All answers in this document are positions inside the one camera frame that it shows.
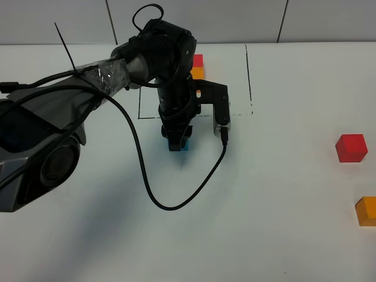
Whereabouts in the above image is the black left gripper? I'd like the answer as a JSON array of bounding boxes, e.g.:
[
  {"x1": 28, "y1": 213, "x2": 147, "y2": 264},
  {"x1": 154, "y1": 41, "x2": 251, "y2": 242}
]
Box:
[{"x1": 158, "y1": 104, "x2": 201, "y2": 152}]

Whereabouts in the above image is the blue block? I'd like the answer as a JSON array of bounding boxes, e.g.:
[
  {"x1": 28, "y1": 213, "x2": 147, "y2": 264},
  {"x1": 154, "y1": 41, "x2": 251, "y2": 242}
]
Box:
[{"x1": 168, "y1": 139, "x2": 188, "y2": 152}]

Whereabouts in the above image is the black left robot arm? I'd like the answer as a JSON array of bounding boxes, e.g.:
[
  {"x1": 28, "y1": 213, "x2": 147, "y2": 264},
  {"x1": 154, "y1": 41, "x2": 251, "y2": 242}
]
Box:
[{"x1": 1, "y1": 19, "x2": 196, "y2": 212}]

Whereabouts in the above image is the orange template block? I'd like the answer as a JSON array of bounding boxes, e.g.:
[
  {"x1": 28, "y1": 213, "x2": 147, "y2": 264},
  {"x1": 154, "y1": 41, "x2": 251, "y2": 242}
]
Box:
[{"x1": 190, "y1": 67, "x2": 204, "y2": 80}]

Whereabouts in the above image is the red template block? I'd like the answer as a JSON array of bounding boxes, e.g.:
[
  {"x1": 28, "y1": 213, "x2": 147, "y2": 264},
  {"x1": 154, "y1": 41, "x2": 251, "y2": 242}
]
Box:
[{"x1": 193, "y1": 54, "x2": 203, "y2": 68}]

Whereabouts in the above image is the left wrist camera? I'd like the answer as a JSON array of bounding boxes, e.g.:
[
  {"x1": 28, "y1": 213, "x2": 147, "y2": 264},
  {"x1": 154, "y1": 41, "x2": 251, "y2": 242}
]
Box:
[{"x1": 194, "y1": 79, "x2": 231, "y2": 144}]

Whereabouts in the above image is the black left camera cable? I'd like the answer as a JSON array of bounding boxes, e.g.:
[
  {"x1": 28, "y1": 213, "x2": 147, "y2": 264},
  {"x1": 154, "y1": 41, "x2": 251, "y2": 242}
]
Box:
[{"x1": 0, "y1": 67, "x2": 229, "y2": 212}]

